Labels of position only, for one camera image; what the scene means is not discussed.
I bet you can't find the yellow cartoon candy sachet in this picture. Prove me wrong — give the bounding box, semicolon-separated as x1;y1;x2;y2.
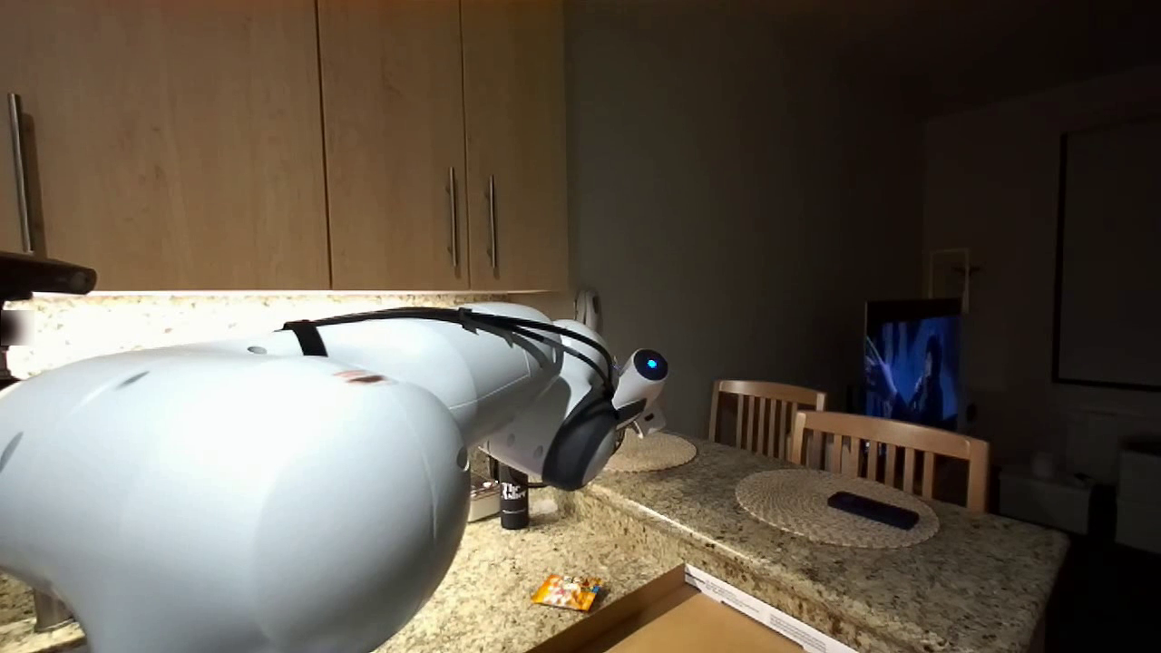
528;569;604;618

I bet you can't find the shallow brown cardboard box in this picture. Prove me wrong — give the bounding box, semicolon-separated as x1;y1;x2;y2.
527;560;868;653

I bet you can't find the round woven placemat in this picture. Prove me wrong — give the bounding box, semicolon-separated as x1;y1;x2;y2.
731;464;942;555
597;428;701;479

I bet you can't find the black bottle with wooden lid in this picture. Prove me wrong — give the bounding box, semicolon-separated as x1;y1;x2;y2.
492;460;537;534

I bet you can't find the wooden chair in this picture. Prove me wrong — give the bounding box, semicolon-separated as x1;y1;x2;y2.
705;378;831;464
787;410;993;516

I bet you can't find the wooden cabinet door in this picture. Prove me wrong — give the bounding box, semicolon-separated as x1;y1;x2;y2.
458;0;572;292
318;0;469;292
0;0;331;292

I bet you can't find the television screen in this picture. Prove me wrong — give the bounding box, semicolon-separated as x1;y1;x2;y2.
860;297;970;431

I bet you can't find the dark flat device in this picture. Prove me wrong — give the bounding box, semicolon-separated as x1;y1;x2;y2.
828;487;922;534

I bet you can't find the black cable bundle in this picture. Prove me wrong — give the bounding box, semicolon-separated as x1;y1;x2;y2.
284;303;619;410

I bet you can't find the metal cabinet handle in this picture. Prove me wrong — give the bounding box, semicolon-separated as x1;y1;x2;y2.
5;92;37;259
442;167;464;278
481;178;505;283

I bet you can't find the black strap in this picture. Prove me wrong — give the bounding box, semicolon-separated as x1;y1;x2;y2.
284;317;332;359

